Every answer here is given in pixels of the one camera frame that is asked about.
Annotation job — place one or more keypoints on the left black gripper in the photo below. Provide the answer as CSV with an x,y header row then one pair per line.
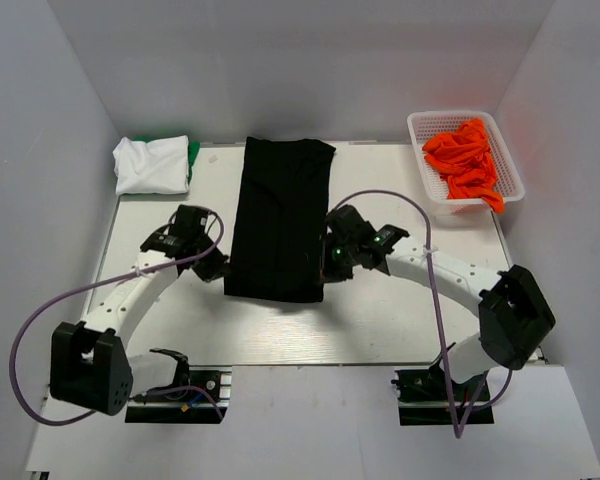
x,y
209,273

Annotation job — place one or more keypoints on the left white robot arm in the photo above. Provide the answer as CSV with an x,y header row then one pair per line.
x,y
90,365

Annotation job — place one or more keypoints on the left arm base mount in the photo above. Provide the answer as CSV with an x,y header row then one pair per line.
x,y
203,399

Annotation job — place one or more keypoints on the white folded t-shirt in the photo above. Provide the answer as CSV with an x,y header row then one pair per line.
x,y
156,167

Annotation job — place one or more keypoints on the green folded t-shirt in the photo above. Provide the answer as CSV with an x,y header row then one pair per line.
x,y
192,152

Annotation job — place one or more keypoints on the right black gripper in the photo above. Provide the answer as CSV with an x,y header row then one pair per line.
x,y
329,272

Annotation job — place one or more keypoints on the orange crumpled t-shirt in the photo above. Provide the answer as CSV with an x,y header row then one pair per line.
x,y
463,159

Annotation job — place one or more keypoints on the white plastic mesh basket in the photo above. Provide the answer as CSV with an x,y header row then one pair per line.
x,y
423,126

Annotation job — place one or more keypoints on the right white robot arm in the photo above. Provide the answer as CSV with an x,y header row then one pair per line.
x,y
514,316

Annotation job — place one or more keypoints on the black t-shirt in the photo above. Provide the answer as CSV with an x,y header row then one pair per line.
x,y
280,218

